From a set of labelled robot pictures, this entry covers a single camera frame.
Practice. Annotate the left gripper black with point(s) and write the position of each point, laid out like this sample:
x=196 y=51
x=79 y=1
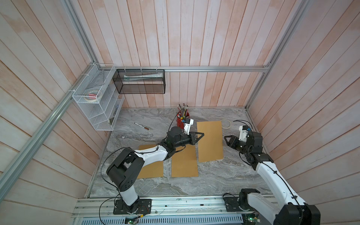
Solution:
x=192 y=136

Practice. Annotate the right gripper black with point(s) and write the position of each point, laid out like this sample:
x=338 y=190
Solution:
x=233 y=140

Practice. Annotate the brown file bag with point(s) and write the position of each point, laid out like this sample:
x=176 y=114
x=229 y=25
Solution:
x=210 y=147
x=184 y=163
x=152 y=168

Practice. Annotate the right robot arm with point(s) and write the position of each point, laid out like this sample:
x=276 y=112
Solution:
x=290 y=209

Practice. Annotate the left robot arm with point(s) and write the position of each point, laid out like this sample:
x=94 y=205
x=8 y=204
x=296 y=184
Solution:
x=125 y=169

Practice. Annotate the masking tape roll on table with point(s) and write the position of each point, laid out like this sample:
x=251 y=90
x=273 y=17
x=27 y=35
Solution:
x=226 y=124

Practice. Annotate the red pen holder cup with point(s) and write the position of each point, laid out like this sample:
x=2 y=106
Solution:
x=180 y=121

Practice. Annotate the marker pen on table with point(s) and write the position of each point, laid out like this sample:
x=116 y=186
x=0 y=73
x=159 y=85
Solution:
x=147 y=128

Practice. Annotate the black mesh basket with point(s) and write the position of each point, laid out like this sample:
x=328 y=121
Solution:
x=140 y=81

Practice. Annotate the tape roll in rack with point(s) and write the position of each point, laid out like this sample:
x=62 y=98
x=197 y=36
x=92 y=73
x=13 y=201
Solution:
x=92 y=96

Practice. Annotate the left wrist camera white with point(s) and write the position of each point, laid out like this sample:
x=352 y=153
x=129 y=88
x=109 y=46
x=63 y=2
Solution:
x=187 y=125

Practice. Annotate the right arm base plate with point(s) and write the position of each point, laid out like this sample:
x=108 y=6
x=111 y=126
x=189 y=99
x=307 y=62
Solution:
x=232 y=205

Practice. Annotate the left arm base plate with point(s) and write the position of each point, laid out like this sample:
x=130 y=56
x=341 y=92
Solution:
x=140 y=206

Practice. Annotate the white wire shelf rack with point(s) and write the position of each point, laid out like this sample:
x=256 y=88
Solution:
x=103 y=114

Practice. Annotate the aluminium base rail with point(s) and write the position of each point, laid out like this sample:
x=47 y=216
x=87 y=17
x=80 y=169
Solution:
x=160 y=206

